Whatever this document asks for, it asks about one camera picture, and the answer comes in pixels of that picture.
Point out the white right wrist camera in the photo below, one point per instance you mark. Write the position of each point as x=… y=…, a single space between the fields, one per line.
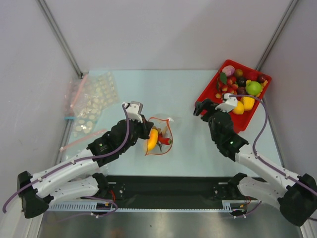
x=229 y=102

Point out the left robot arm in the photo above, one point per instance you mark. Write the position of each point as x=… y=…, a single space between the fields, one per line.
x=77 y=177

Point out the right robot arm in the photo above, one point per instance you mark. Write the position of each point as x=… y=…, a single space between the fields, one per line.
x=293 y=195

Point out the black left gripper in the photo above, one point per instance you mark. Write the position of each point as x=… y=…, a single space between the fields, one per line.
x=145 y=126

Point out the red chili pepper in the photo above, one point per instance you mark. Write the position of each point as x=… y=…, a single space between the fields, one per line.
x=164 y=140

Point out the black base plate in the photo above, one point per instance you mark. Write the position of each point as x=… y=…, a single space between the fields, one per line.
x=184 y=193

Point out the clear zip bag orange zipper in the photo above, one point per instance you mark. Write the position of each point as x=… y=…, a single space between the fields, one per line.
x=162 y=120

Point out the yellow lemon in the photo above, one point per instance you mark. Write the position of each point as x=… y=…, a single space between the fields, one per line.
x=239 y=109

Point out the green apple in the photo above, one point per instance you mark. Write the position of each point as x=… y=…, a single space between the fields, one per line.
x=253 y=88

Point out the red apple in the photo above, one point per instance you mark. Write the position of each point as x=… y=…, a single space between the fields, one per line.
x=252 y=76

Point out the pink zipper empty bag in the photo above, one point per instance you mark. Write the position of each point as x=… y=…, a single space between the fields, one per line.
x=72 y=145

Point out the red lychee cluster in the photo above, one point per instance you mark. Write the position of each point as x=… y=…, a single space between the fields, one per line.
x=225 y=85

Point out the bag of white slices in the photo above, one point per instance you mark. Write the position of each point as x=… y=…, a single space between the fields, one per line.
x=94 y=94

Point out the right aluminium frame post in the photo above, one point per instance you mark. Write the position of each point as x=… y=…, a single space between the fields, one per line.
x=277 y=33

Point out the dark purple mangosteen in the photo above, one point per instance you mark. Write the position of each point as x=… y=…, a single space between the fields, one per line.
x=241 y=81

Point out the purple onion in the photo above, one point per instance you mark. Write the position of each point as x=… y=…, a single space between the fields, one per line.
x=228 y=70

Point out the orange yellow mango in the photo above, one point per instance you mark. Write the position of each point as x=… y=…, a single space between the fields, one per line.
x=152 y=141

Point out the yellow bell pepper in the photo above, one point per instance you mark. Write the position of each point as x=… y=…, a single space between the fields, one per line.
x=248 y=103

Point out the left aluminium frame post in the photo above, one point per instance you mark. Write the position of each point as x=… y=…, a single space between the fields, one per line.
x=49 y=17

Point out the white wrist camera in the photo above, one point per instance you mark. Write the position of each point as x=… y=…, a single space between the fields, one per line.
x=134 y=110
x=229 y=102

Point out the aluminium frame post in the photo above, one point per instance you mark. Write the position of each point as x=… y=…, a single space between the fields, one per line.
x=277 y=33
x=49 y=17

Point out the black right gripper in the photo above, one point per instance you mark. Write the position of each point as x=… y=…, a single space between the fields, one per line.
x=208 y=110

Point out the dark plum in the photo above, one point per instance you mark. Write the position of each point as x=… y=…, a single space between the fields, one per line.
x=261 y=78

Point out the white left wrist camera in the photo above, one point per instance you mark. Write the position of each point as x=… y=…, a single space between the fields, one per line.
x=134 y=110

